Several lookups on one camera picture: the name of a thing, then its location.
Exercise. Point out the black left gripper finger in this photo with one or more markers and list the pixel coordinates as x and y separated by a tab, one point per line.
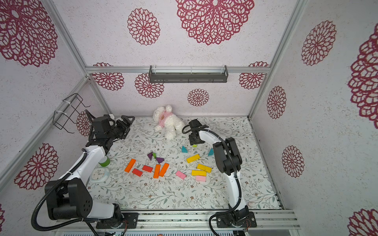
120	132
125	121

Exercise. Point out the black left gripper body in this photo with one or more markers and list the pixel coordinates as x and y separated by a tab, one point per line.
113	128

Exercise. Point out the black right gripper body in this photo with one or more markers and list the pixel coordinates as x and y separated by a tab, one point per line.
194	139

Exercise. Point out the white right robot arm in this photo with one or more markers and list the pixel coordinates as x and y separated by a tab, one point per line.
228	161

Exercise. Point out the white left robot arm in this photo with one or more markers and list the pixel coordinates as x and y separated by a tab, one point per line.
67	198

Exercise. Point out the white teddy bear pink shirt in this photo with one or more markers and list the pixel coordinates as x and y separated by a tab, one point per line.
166	120

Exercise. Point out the left orange long block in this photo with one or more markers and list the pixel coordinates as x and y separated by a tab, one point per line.
130	165

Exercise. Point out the orange long block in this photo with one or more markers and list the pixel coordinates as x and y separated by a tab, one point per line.
130	165
156	171
163	170

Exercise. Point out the green tape roll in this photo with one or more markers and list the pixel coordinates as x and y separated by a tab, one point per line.
104	162

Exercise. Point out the left purple triangle block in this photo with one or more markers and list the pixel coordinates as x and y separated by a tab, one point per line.
150	156

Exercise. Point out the purple triangle block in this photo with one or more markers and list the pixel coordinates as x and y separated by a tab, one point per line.
150	156
159	160

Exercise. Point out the magenta pink block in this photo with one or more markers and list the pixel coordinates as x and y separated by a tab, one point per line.
180	175

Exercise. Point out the light pink block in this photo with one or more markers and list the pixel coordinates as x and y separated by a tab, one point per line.
200	178

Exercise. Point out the left red block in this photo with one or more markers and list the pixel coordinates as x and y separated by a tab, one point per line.
137	172

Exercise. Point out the red block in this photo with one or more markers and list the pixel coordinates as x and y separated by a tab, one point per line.
147	168
137	172

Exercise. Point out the right purple triangle block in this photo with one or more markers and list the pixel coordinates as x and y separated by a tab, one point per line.
159	160

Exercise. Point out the right orange long block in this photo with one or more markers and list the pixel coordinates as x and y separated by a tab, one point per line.
163	170

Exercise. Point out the right red block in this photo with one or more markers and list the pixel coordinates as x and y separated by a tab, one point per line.
147	168

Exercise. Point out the middle orange long block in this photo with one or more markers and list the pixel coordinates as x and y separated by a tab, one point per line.
156	171

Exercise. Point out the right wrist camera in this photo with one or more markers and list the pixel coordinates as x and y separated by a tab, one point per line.
195	124

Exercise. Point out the black wire wall rack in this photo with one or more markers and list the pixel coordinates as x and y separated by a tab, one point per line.
64	116

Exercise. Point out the grey wall shelf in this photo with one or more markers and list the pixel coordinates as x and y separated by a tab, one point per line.
193	76

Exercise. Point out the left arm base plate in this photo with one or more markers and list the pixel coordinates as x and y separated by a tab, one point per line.
126	220

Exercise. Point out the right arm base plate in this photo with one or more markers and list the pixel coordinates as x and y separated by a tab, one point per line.
232	220

